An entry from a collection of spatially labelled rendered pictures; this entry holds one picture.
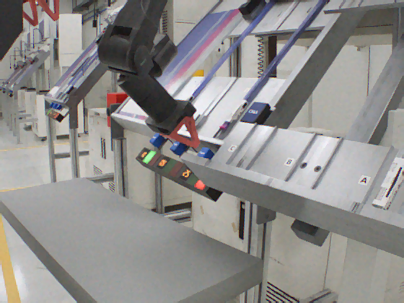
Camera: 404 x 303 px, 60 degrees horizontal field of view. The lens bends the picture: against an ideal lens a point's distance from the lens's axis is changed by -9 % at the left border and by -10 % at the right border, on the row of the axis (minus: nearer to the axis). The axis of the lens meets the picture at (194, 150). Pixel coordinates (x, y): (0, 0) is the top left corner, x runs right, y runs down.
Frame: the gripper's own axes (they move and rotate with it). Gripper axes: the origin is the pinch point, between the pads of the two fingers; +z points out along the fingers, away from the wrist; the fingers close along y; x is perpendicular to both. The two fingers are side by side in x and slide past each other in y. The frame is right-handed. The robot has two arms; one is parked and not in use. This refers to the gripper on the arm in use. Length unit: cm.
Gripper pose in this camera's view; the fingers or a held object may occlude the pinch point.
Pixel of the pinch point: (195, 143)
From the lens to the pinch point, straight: 76.2
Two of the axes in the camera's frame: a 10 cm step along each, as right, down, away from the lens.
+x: -6.1, 7.6, -2.2
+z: 6.0, 6.3, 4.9
